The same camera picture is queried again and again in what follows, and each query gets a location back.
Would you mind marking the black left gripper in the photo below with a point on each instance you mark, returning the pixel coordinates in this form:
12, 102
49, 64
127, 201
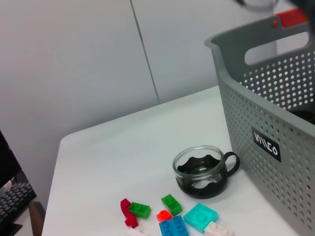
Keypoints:
307, 7

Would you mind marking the glass teacup black sleeve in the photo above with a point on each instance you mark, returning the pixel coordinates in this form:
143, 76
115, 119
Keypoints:
199, 189

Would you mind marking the grey perforated storage basket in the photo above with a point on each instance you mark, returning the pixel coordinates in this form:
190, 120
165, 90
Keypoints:
258, 118

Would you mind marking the teal square building brick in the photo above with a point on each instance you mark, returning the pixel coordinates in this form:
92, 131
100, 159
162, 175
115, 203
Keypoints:
199, 216

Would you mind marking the green building brick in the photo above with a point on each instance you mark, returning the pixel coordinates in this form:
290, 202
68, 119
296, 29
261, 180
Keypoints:
172, 204
139, 210

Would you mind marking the white building brick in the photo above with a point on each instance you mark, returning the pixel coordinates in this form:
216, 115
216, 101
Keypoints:
135, 233
216, 229

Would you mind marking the small orange square brick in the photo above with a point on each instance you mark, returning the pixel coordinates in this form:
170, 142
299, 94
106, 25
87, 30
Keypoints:
163, 215

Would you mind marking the blue square building brick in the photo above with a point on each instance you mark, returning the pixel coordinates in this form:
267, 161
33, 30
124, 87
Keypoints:
172, 227

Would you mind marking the dark red curved brick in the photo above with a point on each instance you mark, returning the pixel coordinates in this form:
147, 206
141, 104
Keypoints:
124, 205

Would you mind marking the black computer monitor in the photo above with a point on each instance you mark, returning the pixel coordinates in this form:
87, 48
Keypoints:
7, 159

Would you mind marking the black computer keyboard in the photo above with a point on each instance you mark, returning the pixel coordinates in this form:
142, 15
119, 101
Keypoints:
14, 201

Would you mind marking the black monitor stand base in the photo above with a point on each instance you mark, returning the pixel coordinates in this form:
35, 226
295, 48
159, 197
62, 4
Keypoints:
9, 229

